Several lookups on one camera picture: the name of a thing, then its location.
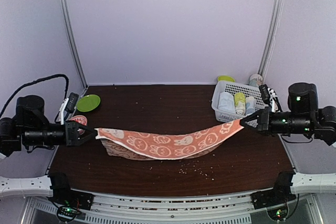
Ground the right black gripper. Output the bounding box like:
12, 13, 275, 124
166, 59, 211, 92
240, 106, 313, 137

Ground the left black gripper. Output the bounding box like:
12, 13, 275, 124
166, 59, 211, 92
22, 120, 97, 148

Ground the blue polka dot towel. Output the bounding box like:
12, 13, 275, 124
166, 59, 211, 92
245, 96, 256, 116

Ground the orange patterned towel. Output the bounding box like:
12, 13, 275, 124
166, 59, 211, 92
96, 120, 243, 161

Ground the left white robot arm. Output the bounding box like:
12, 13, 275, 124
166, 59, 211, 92
1, 95, 98, 205

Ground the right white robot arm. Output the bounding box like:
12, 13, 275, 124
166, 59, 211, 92
239, 82, 335, 204

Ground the orange patterned bowl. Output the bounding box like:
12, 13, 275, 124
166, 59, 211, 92
70, 115, 88, 135

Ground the green rolled towel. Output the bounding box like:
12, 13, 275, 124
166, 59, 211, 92
234, 92, 246, 115

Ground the green plate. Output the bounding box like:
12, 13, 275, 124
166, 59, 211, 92
77, 94, 101, 112

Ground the white plastic basket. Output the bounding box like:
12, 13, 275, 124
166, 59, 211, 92
211, 81, 267, 123

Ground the white rolled towel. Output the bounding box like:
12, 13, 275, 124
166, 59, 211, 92
218, 91, 235, 113

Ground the patterned paper cup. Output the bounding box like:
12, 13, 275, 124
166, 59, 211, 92
249, 73, 264, 87

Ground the small green bowl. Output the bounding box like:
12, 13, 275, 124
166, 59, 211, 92
217, 75, 235, 82

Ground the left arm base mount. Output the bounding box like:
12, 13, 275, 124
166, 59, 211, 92
47, 173, 94, 223

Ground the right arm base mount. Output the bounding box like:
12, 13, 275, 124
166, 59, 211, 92
250, 172, 300, 223

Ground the front metal rail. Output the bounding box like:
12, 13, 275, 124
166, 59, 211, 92
21, 191, 324, 223

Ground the right aluminium frame post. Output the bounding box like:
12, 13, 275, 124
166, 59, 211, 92
258, 0, 284, 80

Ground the aluminium frame post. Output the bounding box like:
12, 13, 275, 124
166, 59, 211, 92
59, 0, 88, 89
258, 0, 284, 80

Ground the left aluminium frame post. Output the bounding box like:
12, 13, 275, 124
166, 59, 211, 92
59, 0, 88, 89

